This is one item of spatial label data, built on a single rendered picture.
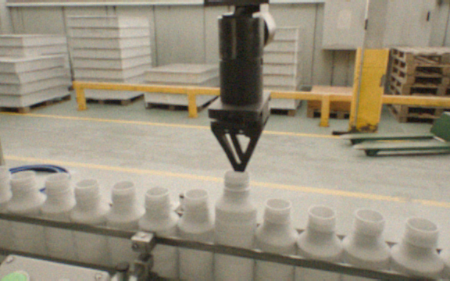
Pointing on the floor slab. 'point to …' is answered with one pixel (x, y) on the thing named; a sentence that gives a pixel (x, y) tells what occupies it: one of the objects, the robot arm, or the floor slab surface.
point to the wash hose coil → (41, 170)
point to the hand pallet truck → (444, 136)
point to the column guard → (369, 89)
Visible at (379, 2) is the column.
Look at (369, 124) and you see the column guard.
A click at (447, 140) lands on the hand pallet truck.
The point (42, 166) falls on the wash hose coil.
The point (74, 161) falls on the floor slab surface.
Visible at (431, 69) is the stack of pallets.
